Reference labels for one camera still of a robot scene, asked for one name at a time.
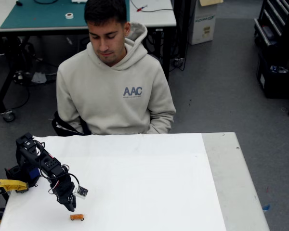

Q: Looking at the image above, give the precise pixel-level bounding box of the black tool cabinet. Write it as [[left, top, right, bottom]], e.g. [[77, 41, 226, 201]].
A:
[[253, 0, 289, 58]]

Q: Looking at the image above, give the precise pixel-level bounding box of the black storage bin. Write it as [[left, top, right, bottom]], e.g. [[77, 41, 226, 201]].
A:
[[256, 55, 289, 99]]

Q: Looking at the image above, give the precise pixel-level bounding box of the man in beige hoodie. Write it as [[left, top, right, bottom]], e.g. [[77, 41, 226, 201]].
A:
[[55, 0, 177, 135]]

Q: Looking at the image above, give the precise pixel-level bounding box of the thin black cable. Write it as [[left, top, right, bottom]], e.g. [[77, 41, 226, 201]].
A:
[[130, 0, 174, 13]]

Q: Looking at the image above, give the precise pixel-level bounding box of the white plastic bag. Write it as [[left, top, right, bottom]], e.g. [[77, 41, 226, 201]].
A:
[[31, 71, 48, 84]]

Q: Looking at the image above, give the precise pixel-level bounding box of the green cutting mat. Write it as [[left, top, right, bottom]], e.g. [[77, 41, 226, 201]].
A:
[[0, 0, 131, 29]]

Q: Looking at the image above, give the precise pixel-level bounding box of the white cardboard box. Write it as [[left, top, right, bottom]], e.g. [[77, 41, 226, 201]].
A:
[[189, 0, 224, 46]]

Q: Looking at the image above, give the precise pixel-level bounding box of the white paper sheet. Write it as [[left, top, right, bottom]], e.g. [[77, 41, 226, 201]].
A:
[[0, 132, 227, 231]]

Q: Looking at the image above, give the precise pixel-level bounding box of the white gripper camera module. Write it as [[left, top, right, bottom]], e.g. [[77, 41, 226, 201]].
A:
[[73, 185, 89, 200]]

